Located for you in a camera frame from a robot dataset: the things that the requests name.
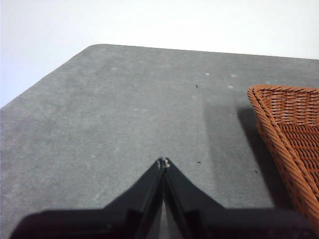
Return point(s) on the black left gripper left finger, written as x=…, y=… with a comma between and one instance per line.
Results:
x=99, y=221

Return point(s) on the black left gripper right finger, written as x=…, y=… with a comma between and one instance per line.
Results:
x=224, y=222

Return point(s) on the brown wicker basket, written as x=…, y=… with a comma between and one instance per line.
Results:
x=299, y=139

